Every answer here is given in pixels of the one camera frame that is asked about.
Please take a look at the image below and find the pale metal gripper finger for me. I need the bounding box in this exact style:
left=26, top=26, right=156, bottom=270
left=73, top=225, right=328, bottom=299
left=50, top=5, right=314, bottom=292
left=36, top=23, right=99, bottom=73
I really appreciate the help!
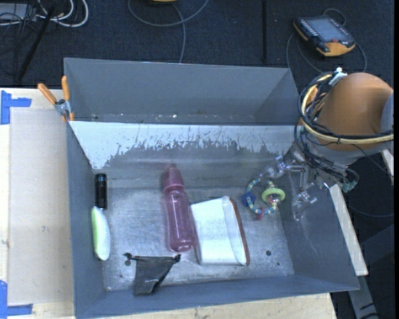
left=291, top=190, right=319, bottom=222
left=264, top=156, right=291, bottom=179

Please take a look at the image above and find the grey metal bin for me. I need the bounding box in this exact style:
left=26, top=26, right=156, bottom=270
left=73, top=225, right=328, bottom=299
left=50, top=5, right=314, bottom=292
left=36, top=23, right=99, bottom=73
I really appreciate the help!
left=63, top=57, right=362, bottom=319

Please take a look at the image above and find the white box with brown lid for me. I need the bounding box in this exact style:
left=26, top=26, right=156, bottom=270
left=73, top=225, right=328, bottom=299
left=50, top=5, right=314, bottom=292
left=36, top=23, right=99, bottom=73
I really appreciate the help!
left=190, top=195, right=251, bottom=267

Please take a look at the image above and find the pink plastic baby bottle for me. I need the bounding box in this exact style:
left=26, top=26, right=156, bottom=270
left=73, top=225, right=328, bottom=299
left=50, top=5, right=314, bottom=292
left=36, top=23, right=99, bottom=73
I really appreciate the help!
left=161, top=166, right=197, bottom=253

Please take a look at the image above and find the dark grey cloth pouch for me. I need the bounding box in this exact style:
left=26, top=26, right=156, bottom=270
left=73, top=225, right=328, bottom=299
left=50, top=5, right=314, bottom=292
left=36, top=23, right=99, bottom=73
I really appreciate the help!
left=124, top=252, right=182, bottom=296

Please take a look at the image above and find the black flashlight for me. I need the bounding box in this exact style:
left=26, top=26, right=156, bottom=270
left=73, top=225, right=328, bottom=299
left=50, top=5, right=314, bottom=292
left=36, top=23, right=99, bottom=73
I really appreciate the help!
left=94, top=173, right=108, bottom=210

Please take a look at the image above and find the pale wood flat board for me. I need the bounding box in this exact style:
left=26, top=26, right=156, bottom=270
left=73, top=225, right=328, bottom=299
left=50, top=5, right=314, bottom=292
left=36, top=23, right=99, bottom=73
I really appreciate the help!
left=7, top=106, right=75, bottom=307

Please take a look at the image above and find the colourful baby rattle ring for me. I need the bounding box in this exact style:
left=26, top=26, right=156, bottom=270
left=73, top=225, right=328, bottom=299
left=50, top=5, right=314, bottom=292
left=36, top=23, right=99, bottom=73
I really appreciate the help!
left=241, top=174, right=287, bottom=221

